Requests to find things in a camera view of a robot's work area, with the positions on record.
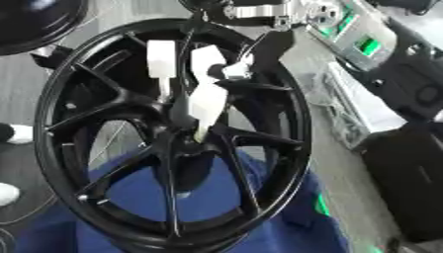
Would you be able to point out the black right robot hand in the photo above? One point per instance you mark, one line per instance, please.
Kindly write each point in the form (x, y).
(274, 46)

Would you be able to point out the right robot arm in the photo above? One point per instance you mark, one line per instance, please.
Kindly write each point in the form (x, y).
(398, 72)

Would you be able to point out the black spoked wheel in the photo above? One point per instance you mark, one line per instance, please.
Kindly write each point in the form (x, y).
(124, 105)

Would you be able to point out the black round wheel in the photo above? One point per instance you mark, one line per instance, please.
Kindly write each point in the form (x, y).
(34, 23)

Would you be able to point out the black case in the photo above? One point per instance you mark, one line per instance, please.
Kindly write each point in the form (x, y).
(404, 178)

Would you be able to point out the small black stand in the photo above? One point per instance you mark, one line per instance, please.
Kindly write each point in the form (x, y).
(51, 56)

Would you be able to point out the person's foot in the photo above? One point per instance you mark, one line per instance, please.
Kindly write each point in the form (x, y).
(7, 193)
(20, 133)

